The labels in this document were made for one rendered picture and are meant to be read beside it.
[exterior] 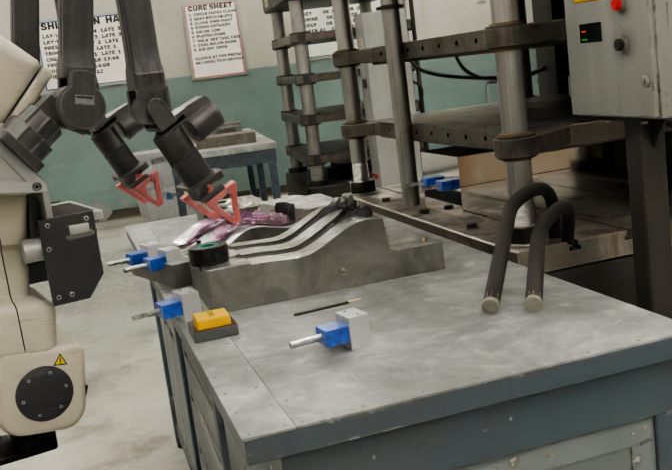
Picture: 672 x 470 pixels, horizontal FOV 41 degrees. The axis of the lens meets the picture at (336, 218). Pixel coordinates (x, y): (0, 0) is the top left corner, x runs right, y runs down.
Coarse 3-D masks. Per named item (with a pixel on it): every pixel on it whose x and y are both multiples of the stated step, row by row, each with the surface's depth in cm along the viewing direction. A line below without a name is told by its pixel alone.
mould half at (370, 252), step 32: (320, 224) 193; (352, 224) 181; (288, 256) 180; (320, 256) 179; (352, 256) 182; (384, 256) 184; (416, 256) 186; (224, 288) 174; (256, 288) 176; (288, 288) 178; (320, 288) 180
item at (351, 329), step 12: (336, 312) 146; (348, 312) 145; (360, 312) 144; (324, 324) 145; (336, 324) 144; (348, 324) 142; (360, 324) 143; (312, 336) 142; (324, 336) 142; (336, 336) 142; (348, 336) 143; (360, 336) 143
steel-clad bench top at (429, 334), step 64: (448, 256) 199; (192, 320) 173; (256, 320) 167; (320, 320) 162; (384, 320) 157; (448, 320) 152; (512, 320) 148; (576, 320) 144; (640, 320) 140; (256, 384) 133; (320, 384) 129; (384, 384) 126; (448, 384) 123
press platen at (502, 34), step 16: (480, 32) 222; (496, 32) 197; (512, 32) 196; (528, 32) 198; (544, 32) 203; (560, 32) 208; (352, 48) 308; (368, 48) 301; (384, 48) 286; (416, 48) 262; (432, 48) 251; (448, 48) 241; (464, 48) 232; (480, 48) 223; (496, 48) 198; (512, 48) 198; (336, 64) 308; (352, 64) 307
